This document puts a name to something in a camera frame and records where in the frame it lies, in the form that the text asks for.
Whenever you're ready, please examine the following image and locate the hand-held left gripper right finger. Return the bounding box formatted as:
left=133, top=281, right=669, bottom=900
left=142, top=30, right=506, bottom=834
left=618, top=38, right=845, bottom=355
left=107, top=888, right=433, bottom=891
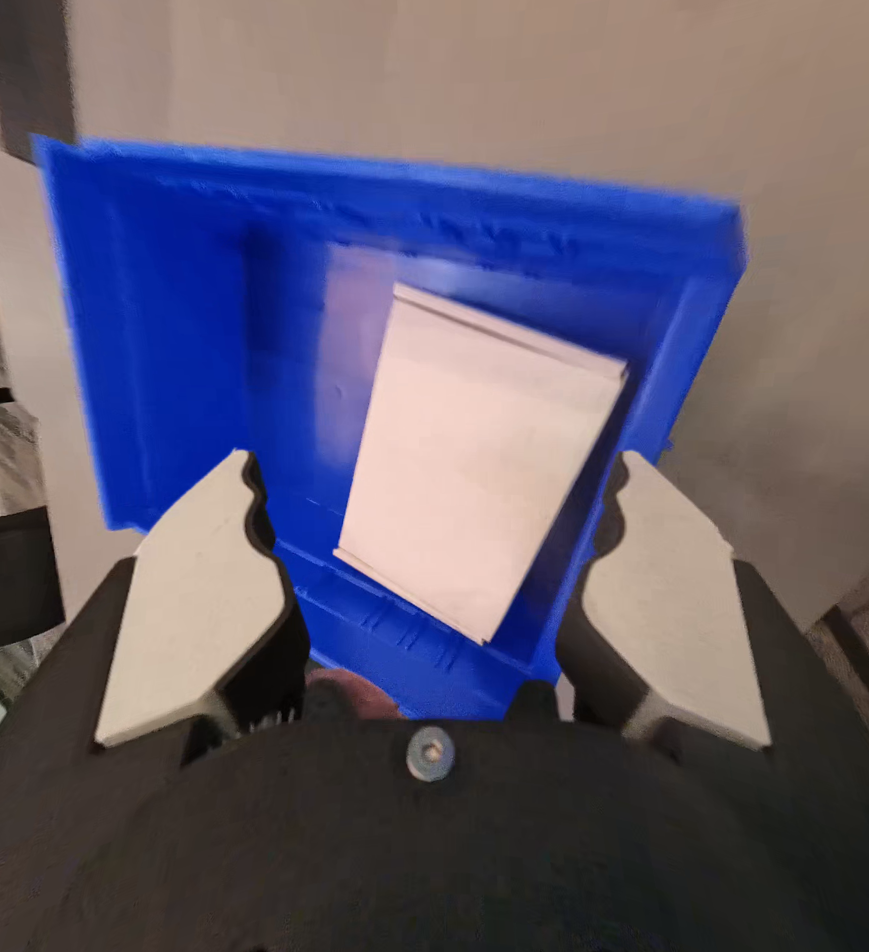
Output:
left=555, top=451, right=773, bottom=752

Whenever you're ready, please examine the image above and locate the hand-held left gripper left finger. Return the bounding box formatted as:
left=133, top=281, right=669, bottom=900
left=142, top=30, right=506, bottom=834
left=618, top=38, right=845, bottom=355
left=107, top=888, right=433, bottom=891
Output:
left=93, top=448, right=312, bottom=750

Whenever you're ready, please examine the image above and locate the blue plastic bin with tag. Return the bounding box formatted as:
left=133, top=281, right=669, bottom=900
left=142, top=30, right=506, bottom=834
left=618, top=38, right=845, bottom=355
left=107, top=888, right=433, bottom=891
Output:
left=31, top=134, right=749, bottom=721

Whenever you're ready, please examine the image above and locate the person's left hand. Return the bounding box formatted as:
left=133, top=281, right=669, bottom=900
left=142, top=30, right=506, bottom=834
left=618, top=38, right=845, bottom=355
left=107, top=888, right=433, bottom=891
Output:
left=306, top=668, right=407, bottom=721

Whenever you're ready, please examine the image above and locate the white cardboard box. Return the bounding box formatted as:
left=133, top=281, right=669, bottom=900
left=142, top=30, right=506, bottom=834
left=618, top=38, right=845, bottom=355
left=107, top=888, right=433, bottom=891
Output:
left=332, top=281, right=629, bottom=647

